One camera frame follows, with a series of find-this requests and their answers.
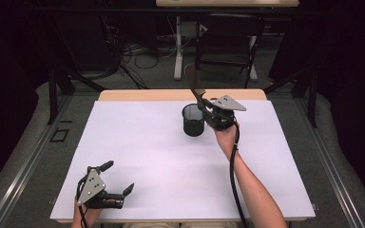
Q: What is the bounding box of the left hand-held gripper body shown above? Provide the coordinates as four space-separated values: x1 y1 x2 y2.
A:
76 166 125 210

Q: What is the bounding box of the black folding chair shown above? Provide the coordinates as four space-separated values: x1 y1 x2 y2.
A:
192 12 266 90

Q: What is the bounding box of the black metal stand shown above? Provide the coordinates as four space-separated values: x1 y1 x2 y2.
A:
263 66 318 129
47 66 108 126

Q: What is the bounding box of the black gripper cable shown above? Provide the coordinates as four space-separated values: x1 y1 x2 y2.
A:
228 117 249 228
76 175 90 228

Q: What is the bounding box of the wooden table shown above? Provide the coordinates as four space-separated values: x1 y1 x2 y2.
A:
97 88 268 102

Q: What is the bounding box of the white table cover board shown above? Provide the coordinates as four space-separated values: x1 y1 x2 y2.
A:
49 99 317 221

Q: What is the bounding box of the black knife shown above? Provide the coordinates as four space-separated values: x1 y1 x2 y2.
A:
183 63 207 107

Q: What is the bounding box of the person's left hand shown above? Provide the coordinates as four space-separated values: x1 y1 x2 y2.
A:
71 196 103 228

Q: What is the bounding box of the tangle of floor cables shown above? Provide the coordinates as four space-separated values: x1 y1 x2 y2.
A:
106 18 180 90

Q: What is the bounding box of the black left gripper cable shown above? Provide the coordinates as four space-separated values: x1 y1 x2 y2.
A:
76 175 90 228

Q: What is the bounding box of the white box under desk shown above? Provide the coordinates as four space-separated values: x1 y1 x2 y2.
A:
180 20 209 39

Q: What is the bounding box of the person's right hand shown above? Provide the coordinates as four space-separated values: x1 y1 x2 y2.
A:
213 123 240 162

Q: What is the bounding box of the black mesh pen holder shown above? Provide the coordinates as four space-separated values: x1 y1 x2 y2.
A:
182 103 208 138

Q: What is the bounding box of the white-legged desk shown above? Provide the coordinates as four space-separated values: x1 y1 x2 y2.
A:
155 0 300 82

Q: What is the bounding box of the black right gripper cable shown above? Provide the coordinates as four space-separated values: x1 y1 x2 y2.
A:
228 117 249 228

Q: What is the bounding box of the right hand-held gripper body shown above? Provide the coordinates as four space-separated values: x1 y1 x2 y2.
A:
203 94 248 132

